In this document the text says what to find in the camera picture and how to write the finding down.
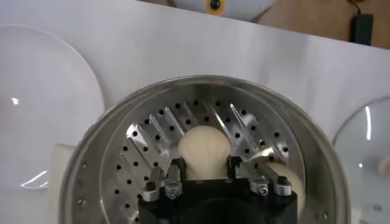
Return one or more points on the white steamed baozi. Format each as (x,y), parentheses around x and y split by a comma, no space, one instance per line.
(204,146)
(295,185)

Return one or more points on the glass pot lid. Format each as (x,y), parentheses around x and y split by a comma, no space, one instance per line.
(365,182)

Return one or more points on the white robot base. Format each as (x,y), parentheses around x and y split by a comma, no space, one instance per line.
(243,9)

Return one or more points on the stainless steel steamer basket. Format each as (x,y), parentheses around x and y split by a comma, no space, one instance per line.
(91,170)

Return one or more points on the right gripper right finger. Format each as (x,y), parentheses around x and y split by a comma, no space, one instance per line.
(259,185)

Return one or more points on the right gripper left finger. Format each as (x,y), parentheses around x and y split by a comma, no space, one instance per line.
(173,185)

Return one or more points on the white round plate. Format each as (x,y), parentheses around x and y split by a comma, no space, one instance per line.
(45,106)

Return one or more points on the black power brick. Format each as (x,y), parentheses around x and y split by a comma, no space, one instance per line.
(361,29)

